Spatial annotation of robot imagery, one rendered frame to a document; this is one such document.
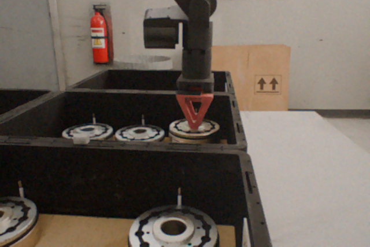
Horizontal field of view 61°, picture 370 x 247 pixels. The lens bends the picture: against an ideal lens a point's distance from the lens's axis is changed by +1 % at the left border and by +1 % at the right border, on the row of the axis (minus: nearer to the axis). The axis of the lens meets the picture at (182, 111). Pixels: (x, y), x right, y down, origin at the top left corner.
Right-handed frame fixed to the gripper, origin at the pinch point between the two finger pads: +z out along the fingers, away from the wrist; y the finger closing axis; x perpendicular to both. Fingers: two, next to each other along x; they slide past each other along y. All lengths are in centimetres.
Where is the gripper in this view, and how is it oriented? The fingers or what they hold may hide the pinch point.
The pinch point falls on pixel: (195, 121)
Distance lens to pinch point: 63.3
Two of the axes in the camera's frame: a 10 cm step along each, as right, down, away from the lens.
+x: 9.9, 0.4, -1.0
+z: -0.1, 9.6, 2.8
